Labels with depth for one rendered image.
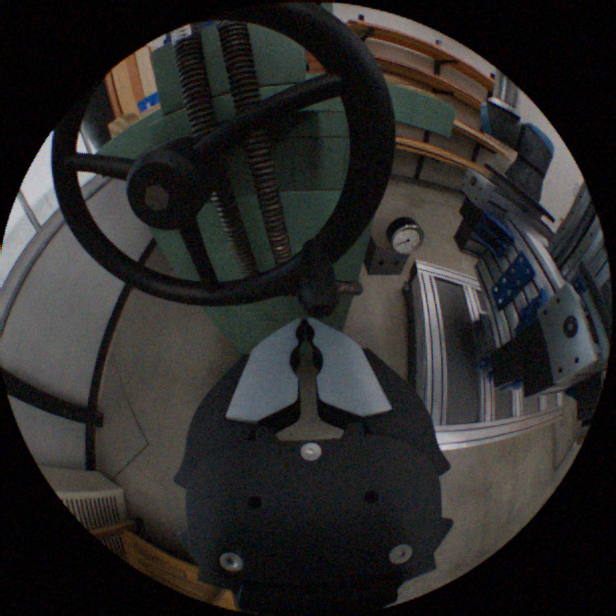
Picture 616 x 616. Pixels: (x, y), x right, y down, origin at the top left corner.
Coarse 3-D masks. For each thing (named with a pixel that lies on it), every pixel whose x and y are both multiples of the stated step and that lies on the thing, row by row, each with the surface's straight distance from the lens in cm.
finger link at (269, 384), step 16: (304, 320) 15; (272, 336) 11; (288, 336) 11; (256, 352) 10; (272, 352) 10; (288, 352) 10; (256, 368) 9; (272, 368) 9; (288, 368) 9; (240, 384) 9; (256, 384) 9; (272, 384) 8; (288, 384) 8; (240, 400) 8; (256, 400) 8; (272, 400) 8; (288, 400) 8; (240, 416) 8; (256, 416) 8; (272, 416) 8; (288, 416) 8
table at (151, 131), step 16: (224, 96) 22; (400, 96) 34; (416, 96) 35; (160, 112) 36; (176, 112) 24; (224, 112) 22; (400, 112) 34; (416, 112) 35; (432, 112) 36; (448, 112) 38; (128, 128) 40; (144, 128) 38; (160, 128) 25; (176, 128) 24; (192, 128) 23; (432, 128) 36; (448, 128) 38; (112, 144) 43; (128, 144) 40; (144, 144) 38; (160, 144) 25
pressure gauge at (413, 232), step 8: (392, 224) 34; (400, 224) 33; (408, 224) 33; (416, 224) 34; (392, 232) 33; (400, 232) 33; (408, 232) 34; (416, 232) 35; (392, 240) 33; (400, 240) 34; (416, 240) 36; (392, 248) 35; (400, 248) 36; (408, 248) 36; (416, 248) 37
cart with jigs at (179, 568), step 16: (96, 528) 127; (112, 528) 129; (128, 528) 135; (128, 544) 138; (144, 544) 124; (144, 560) 135; (160, 560) 121; (176, 560) 114; (160, 576) 136; (176, 576) 124; (192, 576) 117; (192, 592) 129; (208, 592) 98; (224, 592) 102
